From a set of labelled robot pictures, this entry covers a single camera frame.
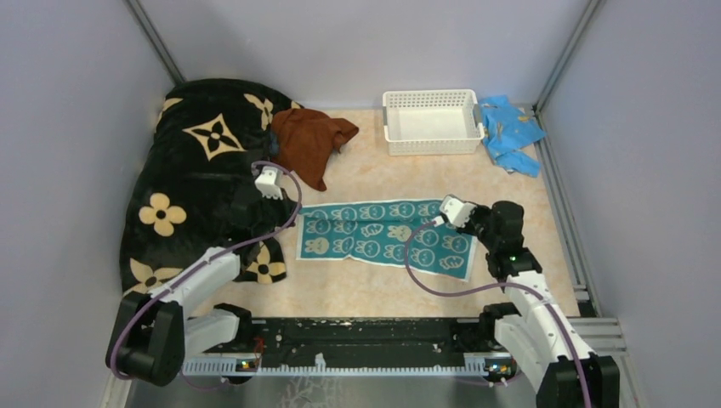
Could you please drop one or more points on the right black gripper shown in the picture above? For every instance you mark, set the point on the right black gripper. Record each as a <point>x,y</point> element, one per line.
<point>479,210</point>

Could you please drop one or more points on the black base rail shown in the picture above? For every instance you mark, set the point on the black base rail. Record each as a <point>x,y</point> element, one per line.
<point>362,343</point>

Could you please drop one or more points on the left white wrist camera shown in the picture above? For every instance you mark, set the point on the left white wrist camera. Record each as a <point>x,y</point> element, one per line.
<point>267,183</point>

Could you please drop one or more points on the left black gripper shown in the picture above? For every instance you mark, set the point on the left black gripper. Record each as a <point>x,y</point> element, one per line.
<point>286,205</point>

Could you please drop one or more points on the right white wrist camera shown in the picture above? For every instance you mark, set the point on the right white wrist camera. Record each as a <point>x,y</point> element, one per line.
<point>455,211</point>

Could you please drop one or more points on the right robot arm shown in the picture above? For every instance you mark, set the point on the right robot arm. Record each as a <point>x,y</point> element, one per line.
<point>563,369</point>

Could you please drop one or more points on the white plastic basket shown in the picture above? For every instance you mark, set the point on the white plastic basket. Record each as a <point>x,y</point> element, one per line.
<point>432,122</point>

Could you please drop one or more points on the black blanket with tan flowers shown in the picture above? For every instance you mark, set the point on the black blanket with tan flowers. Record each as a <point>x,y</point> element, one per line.
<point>216,129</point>

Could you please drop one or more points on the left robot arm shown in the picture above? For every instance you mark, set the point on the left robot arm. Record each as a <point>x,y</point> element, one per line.
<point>181,242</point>

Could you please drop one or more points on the teal rabbit pattern towel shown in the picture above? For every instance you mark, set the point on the teal rabbit pattern towel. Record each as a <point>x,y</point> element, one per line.
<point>375,232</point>

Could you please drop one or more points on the light blue cloth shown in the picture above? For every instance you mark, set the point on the light blue cloth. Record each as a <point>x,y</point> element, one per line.
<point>509,131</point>

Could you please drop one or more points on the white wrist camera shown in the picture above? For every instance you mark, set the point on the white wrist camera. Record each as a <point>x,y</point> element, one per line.
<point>267,183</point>
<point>455,211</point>

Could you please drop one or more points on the brown towel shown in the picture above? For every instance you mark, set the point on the brown towel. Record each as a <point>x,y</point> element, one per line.
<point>306,141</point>

